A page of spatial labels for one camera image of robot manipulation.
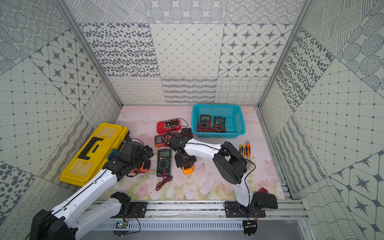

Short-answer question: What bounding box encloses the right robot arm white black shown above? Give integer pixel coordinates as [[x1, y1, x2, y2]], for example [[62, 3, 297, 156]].
[[167, 137, 278, 209]]

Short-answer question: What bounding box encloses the small black multimeter face down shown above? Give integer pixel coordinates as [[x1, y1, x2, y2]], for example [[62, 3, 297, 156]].
[[180, 128, 193, 139]]

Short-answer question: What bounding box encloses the green multimeter DT9205A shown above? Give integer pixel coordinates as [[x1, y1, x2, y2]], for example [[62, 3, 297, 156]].
[[156, 149, 172, 177]]

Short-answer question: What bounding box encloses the orange Victor multimeter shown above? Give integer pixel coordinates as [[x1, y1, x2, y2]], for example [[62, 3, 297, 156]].
[[154, 135, 170, 148]]

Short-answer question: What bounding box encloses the dark red-trim multimeter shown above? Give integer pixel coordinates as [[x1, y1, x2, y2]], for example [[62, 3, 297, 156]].
[[197, 115, 212, 133]]

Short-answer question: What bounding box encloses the teal plastic basket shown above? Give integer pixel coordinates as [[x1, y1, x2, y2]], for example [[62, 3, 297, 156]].
[[191, 105, 246, 138]]

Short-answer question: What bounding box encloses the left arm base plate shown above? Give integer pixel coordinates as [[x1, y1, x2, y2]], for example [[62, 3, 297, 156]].
[[120, 202, 148, 219]]

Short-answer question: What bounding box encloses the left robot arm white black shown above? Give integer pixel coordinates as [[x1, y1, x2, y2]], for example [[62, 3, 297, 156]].
[[26, 140, 154, 240]]

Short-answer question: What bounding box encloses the orange handled wrench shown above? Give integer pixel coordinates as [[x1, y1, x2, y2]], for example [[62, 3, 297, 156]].
[[245, 141, 251, 160]]

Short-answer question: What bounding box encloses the aluminium mounting rail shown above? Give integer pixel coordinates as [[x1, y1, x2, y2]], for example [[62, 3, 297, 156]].
[[137, 200, 309, 221]]

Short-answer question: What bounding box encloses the yellow orange multimeter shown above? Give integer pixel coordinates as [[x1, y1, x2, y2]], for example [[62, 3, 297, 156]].
[[181, 165, 194, 175]]

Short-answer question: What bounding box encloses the green multimeter with leads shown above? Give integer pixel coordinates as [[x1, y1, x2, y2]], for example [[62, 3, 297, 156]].
[[212, 117, 226, 133]]

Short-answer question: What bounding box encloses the yellow black utility knife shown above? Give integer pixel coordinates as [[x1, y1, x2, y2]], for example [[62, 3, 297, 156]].
[[239, 145, 246, 158]]

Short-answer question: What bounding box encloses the orange multimeter face down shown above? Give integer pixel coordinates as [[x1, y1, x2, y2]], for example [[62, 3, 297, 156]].
[[130, 160, 151, 174]]

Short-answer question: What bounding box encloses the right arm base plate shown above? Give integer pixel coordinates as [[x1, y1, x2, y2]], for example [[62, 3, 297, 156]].
[[224, 201, 266, 218]]

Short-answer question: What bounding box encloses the red multimeter face down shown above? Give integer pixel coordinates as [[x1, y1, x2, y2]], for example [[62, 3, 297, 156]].
[[157, 119, 181, 135]]

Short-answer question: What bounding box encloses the yellow black toolbox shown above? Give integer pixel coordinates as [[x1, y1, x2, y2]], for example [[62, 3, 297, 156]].
[[60, 123, 130, 187]]

